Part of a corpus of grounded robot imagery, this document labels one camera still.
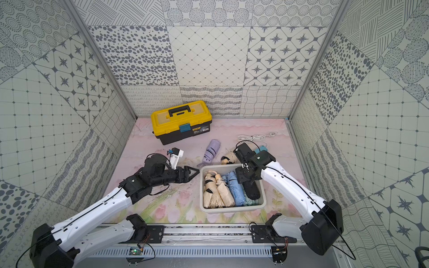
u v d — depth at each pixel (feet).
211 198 2.36
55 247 1.27
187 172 2.14
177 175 2.13
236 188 2.50
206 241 2.40
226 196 2.45
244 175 2.24
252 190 2.50
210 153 3.22
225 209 2.38
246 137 3.50
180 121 3.14
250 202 2.49
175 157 2.25
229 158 3.05
